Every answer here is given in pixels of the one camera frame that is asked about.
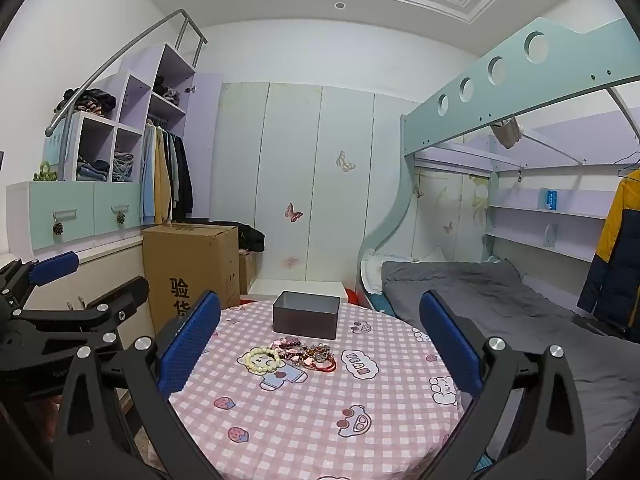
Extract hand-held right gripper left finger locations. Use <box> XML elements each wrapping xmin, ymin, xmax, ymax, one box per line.
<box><xmin>52</xmin><ymin>290</ymin><xmax>223</xmax><ymax>480</ymax></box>

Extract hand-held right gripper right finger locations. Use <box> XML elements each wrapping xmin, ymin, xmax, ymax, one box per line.
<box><xmin>419</xmin><ymin>290</ymin><xmax>588</xmax><ymax>480</ymax></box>

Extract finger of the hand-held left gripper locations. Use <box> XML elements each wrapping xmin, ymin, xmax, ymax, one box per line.
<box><xmin>10</xmin><ymin>276</ymin><xmax>151</xmax><ymax>356</ymax></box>
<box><xmin>0</xmin><ymin>251</ymin><xmax>80</xmax><ymax>311</ymax></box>

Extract cream bead bracelet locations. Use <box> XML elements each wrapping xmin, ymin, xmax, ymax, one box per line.
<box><xmin>243</xmin><ymin>347</ymin><xmax>283</xmax><ymax>374</ymax></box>

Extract dark red bead bracelet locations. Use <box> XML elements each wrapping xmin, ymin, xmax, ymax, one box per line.
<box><xmin>271</xmin><ymin>339</ymin><xmax>307</xmax><ymax>361</ymax></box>

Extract grey metal tin box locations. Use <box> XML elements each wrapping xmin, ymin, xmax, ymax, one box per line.
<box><xmin>272</xmin><ymin>291</ymin><xmax>341</xmax><ymax>335</ymax></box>

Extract white low cabinet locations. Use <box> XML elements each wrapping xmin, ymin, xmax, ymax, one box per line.
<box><xmin>22</xmin><ymin>237</ymin><xmax>147</xmax><ymax>313</ymax></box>

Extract teal drawer cabinet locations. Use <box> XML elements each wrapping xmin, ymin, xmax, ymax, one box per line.
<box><xmin>6</xmin><ymin>180</ymin><xmax>144</xmax><ymax>261</ymax></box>

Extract grey bed blanket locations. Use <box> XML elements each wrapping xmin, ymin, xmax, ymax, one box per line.
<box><xmin>380</xmin><ymin>259</ymin><xmax>640</xmax><ymax>467</ymax></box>

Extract large brown cardboard box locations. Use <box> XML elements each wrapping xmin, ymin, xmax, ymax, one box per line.
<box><xmin>142</xmin><ymin>224</ymin><xmax>241</xmax><ymax>333</ymax></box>

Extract small brown cardboard box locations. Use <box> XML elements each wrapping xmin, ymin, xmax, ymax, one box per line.
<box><xmin>239</xmin><ymin>252</ymin><xmax>262</xmax><ymax>296</ymax></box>

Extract folded dark blue clothes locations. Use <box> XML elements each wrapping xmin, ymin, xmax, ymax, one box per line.
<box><xmin>77</xmin><ymin>157</ymin><xmax>111</xmax><ymax>181</ymax></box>

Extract folded jeans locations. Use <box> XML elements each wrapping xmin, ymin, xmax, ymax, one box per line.
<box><xmin>111</xmin><ymin>152</ymin><xmax>135</xmax><ymax>182</ymax></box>

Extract yellow hanging garment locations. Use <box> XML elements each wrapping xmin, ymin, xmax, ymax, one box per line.
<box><xmin>153</xmin><ymin>127</ymin><xmax>171</xmax><ymax>225</ymax></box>

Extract black bag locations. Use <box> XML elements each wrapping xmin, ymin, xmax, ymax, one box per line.
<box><xmin>210</xmin><ymin>220</ymin><xmax>266</xmax><ymax>254</ymax></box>

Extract light blue hanging shirt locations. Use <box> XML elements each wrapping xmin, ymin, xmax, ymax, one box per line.
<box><xmin>140</xmin><ymin>124</ymin><xmax>157</xmax><ymax>225</ymax></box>

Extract black hanging coat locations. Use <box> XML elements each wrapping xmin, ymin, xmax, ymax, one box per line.
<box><xmin>173</xmin><ymin>132</ymin><xmax>194</xmax><ymax>219</ymax></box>

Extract grey hanging garment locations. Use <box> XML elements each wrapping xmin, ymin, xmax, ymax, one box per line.
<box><xmin>167</xmin><ymin>130</ymin><xmax>179</xmax><ymax>221</ymax></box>

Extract pile of dark clothes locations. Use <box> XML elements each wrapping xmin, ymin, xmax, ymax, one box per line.
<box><xmin>56</xmin><ymin>88</ymin><xmax>117</xmax><ymax>113</ymax></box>

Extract yellow and navy jacket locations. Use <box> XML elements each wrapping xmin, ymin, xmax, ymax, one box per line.
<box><xmin>576</xmin><ymin>169</ymin><xmax>640</xmax><ymax>344</ymax></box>

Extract lilac stair cabinet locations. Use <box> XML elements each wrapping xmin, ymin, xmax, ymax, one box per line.
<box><xmin>47</xmin><ymin>42</ymin><xmax>224</xmax><ymax>226</ymax></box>

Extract white wardrobe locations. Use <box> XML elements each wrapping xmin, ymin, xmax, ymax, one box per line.
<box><xmin>212</xmin><ymin>81</ymin><xmax>422</xmax><ymax>286</ymax></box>

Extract grey hanging bag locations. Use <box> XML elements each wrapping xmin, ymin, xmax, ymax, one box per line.
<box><xmin>489</xmin><ymin>117</ymin><xmax>524</xmax><ymax>150</ymax></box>

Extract grey metal handrail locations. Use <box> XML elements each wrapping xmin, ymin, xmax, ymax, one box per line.
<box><xmin>45</xmin><ymin>8</ymin><xmax>208</xmax><ymax>181</ymax></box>

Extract white wall shelf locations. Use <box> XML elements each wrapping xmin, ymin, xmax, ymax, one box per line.
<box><xmin>486</xmin><ymin>203</ymin><xmax>622</xmax><ymax>221</ymax></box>
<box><xmin>484</xmin><ymin>231</ymin><xmax>597</xmax><ymax>263</ymax></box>

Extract wire clothes hanger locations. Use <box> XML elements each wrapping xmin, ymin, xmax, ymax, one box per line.
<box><xmin>615</xmin><ymin>151</ymin><xmax>640</xmax><ymax>179</ymax></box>

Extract teal bunk bed frame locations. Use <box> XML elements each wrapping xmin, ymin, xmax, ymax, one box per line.
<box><xmin>357</xmin><ymin>16</ymin><xmax>640</xmax><ymax>311</ymax></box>

